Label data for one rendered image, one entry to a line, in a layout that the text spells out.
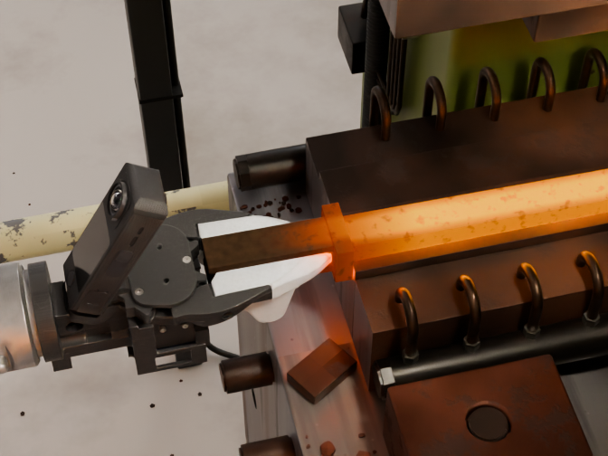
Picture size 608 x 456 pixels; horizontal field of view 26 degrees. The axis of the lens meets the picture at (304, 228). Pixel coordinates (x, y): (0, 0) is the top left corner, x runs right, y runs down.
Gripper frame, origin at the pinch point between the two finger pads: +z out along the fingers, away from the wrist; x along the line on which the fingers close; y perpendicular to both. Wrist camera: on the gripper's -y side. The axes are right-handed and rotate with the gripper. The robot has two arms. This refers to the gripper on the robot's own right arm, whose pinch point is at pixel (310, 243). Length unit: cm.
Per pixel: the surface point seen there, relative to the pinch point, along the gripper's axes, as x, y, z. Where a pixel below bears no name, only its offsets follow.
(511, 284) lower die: 6.0, 1.2, 13.3
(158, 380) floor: -55, 100, -9
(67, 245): -35, 38, -18
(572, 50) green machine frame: -18.3, 3.8, 27.6
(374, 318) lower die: 6.4, 1.3, 3.0
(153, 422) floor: -48, 100, -12
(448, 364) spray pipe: 9.9, 3.6, 7.5
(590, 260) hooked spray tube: 7.1, -1.6, 18.3
